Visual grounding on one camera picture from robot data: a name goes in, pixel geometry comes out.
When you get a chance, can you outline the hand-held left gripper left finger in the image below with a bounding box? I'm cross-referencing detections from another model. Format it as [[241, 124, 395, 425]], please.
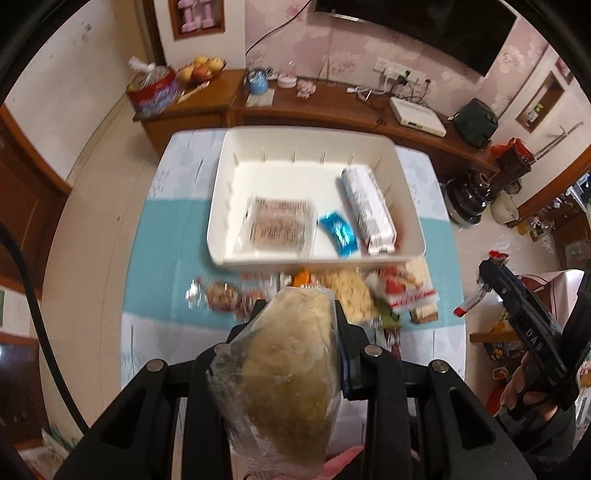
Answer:
[[55, 300, 267, 480]]

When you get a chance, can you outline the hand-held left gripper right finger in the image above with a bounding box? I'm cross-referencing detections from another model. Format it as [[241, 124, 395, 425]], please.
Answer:
[[332, 300, 536, 480]]

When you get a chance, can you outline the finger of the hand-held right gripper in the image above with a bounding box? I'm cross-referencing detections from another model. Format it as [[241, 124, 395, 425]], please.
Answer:
[[478, 259, 527, 317]]

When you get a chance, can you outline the red-edged snack packet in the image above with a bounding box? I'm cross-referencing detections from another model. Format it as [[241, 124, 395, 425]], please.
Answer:
[[452, 249, 509, 319]]

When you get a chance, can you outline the rice cracker clear packet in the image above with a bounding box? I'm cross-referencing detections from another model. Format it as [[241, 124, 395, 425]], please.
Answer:
[[318, 270, 377, 321], [205, 285, 345, 480]]

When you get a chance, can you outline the brown wafer packet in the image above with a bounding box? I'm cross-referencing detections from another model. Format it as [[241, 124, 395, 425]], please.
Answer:
[[402, 258, 439, 324]]

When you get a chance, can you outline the orange cracker clear packet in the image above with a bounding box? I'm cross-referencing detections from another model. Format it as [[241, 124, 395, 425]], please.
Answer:
[[235, 195, 319, 256]]

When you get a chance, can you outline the small blue candy packet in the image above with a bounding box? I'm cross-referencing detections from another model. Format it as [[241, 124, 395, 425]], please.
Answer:
[[318, 210, 360, 257]]

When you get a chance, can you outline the white plastic storage box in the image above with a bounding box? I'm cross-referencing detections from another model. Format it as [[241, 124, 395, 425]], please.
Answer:
[[205, 126, 426, 278]]

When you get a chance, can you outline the white biscuit roll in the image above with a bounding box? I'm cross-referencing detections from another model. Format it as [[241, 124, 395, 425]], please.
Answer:
[[341, 166, 398, 256]]

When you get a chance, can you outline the person's right forearm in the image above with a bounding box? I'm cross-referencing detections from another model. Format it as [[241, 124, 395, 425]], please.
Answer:
[[522, 406, 591, 480]]

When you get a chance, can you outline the person's right hand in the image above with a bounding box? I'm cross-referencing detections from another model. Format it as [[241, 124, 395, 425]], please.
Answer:
[[496, 364, 559, 429]]

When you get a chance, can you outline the dark red snack packet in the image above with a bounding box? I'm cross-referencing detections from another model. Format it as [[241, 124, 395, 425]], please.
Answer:
[[233, 272, 278, 319]]

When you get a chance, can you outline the nut candy clear packet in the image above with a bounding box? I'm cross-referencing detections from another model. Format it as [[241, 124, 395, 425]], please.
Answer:
[[187, 276, 241, 315]]

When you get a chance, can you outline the green pastry packet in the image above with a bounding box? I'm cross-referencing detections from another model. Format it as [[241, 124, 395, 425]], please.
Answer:
[[369, 300, 404, 330]]

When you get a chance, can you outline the white bucket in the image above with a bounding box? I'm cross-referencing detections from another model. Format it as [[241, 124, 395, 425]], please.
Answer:
[[490, 194, 519, 227]]

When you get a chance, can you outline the red white clear snack packet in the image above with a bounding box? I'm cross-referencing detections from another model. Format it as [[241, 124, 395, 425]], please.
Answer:
[[367, 268, 439, 312]]

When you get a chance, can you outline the pink garment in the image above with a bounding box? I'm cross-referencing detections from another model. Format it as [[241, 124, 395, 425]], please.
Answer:
[[323, 445, 368, 480]]

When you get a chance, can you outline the teal white printed tablecloth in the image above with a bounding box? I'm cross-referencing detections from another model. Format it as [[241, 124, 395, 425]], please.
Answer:
[[121, 128, 467, 398]]

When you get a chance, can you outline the dark tall basket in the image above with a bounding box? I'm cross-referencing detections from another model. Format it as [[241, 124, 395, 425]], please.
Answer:
[[496, 141, 536, 185]]

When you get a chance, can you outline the red shopping bag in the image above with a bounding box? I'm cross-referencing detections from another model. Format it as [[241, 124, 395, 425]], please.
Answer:
[[489, 137, 532, 158]]

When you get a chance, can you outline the white set-top box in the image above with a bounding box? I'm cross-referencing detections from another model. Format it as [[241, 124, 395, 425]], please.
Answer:
[[389, 96, 448, 138]]

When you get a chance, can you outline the long wooden cabinet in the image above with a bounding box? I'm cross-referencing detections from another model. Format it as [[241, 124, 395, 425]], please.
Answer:
[[134, 69, 502, 176]]

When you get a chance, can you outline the blue cup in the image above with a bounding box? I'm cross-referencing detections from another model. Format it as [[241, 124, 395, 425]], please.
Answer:
[[247, 67, 271, 96]]

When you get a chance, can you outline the red printed bag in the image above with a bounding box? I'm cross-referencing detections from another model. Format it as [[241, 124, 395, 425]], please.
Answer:
[[126, 65, 181, 118]]

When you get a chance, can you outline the brown wooden door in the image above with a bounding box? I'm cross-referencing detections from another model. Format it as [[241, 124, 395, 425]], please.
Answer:
[[0, 104, 72, 291]]

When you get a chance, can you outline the fruit bowl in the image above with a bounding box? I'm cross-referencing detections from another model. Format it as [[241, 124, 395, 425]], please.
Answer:
[[178, 55, 228, 86]]

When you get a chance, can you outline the clear plastic bag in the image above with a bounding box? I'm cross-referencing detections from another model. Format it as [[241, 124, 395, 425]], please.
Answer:
[[128, 55, 169, 86]]

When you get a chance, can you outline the pink dumbbell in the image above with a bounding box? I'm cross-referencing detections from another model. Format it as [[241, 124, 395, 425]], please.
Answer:
[[196, 0, 218, 28], [178, 0, 197, 31]]

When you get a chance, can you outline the thick black cable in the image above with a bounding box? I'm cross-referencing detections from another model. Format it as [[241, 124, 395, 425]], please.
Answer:
[[0, 222, 88, 435]]

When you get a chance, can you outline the white charger cable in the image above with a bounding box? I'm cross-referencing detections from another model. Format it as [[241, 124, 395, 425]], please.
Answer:
[[347, 85, 389, 100]]

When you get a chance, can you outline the white wall socket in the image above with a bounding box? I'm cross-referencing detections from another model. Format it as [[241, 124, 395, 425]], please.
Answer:
[[373, 58, 414, 84]]

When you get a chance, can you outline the black wall television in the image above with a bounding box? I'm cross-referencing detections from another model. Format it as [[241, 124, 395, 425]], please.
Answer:
[[314, 0, 518, 77]]

